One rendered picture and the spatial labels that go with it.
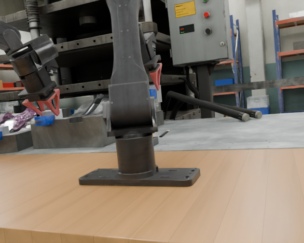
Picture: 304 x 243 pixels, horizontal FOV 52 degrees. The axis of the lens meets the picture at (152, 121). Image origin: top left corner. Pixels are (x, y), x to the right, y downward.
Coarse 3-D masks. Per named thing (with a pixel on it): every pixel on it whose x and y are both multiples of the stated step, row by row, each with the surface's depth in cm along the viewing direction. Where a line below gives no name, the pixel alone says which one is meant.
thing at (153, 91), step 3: (150, 87) 97; (153, 87) 96; (150, 90) 93; (153, 90) 95; (156, 90) 96; (159, 90) 98; (150, 93) 93; (153, 93) 94; (156, 93) 96; (159, 93) 98; (156, 96) 96; (159, 96) 98; (156, 99) 96; (159, 99) 97; (156, 102) 97
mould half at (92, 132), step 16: (80, 112) 119; (96, 112) 115; (160, 112) 132; (32, 128) 99; (48, 128) 97; (64, 128) 95; (80, 128) 92; (96, 128) 90; (48, 144) 98; (64, 144) 95; (80, 144) 93; (96, 144) 91
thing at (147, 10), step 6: (48, 0) 263; (144, 0) 158; (150, 0) 160; (144, 6) 158; (150, 6) 160; (144, 12) 158; (150, 12) 159; (150, 18) 159; (54, 42) 266; (60, 72) 270; (192, 72) 225; (54, 78) 270; (60, 78) 270; (60, 84) 270; (150, 84) 162; (186, 84) 225; (186, 90) 226; (192, 96) 225; (156, 108) 163; (186, 108) 226; (192, 108) 224; (198, 108) 225
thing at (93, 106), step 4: (100, 96) 129; (104, 96) 126; (108, 96) 127; (96, 100) 126; (100, 100) 128; (92, 104) 123; (96, 104) 123; (88, 108) 121; (92, 108) 121; (84, 112) 118; (88, 112) 119; (92, 112) 116; (68, 116) 103
